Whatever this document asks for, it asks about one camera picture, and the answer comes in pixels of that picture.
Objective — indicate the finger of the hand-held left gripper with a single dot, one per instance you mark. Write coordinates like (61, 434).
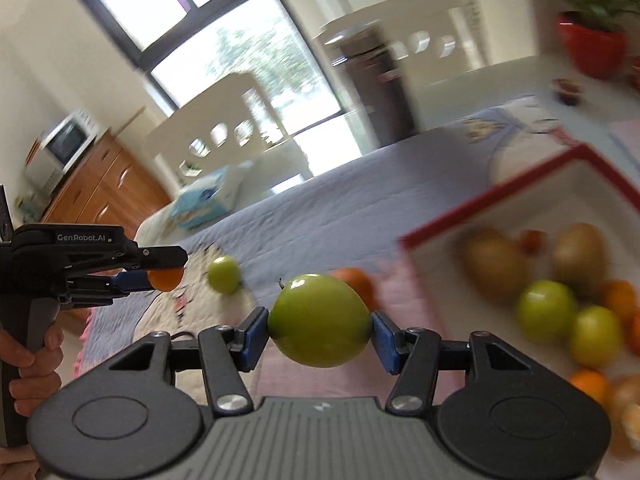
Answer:
(132, 281)
(162, 257)

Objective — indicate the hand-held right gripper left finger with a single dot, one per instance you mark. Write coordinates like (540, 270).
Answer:
(252, 337)

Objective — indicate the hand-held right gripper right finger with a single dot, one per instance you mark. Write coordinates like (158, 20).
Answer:
(382, 342)

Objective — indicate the small orange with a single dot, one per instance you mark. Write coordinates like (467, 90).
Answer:
(167, 280)
(635, 332)

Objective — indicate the large green apple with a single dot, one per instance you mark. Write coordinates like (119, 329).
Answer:
(546, 310)
(320, 320)

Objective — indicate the red-rimmed white box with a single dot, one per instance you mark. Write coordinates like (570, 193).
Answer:
(575, 195)

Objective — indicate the person's left forearm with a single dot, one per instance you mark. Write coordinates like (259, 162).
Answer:
(15, 465)

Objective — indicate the person's left hand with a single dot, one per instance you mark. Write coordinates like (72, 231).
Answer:
(25, 355)

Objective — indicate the small green apple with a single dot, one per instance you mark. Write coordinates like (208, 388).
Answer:
(595, 336)
(223, 274)

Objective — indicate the blue and white package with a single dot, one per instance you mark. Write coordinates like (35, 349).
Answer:
(205, 197)

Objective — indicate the wooden cabinet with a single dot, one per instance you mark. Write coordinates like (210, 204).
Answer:
(110, 185)

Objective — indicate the white microwave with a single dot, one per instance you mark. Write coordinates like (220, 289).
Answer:
(60, 147)

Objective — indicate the small orange tomato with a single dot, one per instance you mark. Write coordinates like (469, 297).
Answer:
(531, 240)

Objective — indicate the kiwi with yellow sticker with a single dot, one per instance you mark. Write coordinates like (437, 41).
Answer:
(580, 255)

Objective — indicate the dark framed window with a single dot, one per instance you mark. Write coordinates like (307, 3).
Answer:
(240, 45)

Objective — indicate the dark tall bin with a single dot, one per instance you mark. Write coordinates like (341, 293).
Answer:
(380, 90)

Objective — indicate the small dark cup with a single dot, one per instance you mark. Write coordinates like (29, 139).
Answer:
(569, 92)

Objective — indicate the red plant pot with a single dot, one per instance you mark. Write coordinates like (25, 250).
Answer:
(592, 45)

